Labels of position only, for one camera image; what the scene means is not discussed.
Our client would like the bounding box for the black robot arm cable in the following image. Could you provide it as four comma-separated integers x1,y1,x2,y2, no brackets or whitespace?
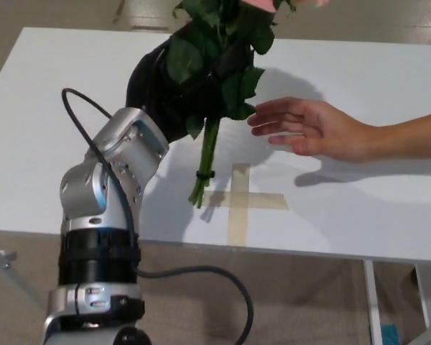
60,88,255,345

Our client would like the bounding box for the pink artificial rose bouquet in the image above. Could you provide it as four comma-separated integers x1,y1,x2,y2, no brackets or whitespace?
172,0,330,210

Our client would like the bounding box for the blue tape patch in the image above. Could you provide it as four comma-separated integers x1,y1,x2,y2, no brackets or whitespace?
380,323,399,345

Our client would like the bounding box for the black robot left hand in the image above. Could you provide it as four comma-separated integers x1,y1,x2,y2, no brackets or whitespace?
126,23,256,144

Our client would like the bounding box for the beige tape strip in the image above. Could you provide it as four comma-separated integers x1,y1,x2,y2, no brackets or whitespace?
226,162,251,247
200,190,290,211

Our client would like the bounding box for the bare human forearm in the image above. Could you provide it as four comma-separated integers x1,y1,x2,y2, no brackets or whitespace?
366,110,431,165

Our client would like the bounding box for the bare human hand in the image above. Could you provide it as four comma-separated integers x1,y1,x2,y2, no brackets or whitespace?
246,96,374,165

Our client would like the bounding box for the white table leg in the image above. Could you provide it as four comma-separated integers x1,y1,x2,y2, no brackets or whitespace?
362,259,384,345
412,264,431,330

